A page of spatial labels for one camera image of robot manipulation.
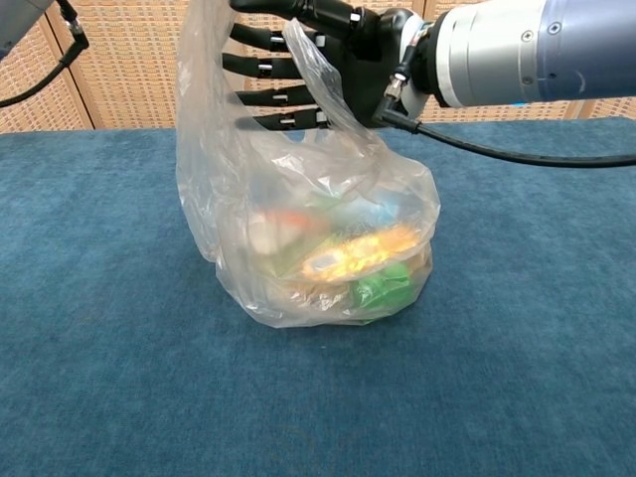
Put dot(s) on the woven rattan folding screen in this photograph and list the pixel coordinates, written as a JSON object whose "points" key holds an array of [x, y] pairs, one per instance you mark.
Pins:
{"points": [[129, 64]]}

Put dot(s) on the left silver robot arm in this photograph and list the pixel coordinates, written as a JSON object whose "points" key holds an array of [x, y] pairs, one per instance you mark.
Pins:
{"points": [[15, 20]]}

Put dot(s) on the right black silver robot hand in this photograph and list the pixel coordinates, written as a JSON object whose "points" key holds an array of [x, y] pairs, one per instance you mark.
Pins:
{"points": [[363, 59]]}

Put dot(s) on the yellow snack packet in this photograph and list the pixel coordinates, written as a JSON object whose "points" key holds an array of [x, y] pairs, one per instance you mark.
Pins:
{"points": [[363, 253]]}

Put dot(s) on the clear plastic shopping bag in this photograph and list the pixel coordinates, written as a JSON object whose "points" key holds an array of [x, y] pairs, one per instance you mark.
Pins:
{"points": [[223, 199]]}

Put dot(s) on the light blue snack packet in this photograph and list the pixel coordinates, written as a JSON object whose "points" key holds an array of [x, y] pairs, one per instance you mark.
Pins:
{"points": [[385, 211]]}

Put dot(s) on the green snack packet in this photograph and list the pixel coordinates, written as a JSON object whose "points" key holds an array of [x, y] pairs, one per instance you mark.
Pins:
{"points": [[382, 290]]}

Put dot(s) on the blue carpet table mat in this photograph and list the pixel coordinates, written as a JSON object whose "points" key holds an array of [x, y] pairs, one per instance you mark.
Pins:
{"points": [[99, 348]]}

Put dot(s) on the orange snack packet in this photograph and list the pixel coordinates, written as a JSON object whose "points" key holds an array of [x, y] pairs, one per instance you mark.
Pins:
{"points": [[298, 221]]}

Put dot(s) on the beige round packet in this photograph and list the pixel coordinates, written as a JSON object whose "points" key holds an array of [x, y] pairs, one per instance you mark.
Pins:
{"points": [[268, 236]]}

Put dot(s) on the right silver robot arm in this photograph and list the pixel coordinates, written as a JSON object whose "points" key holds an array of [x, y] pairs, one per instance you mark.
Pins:
{"points": [[522, 49]]}

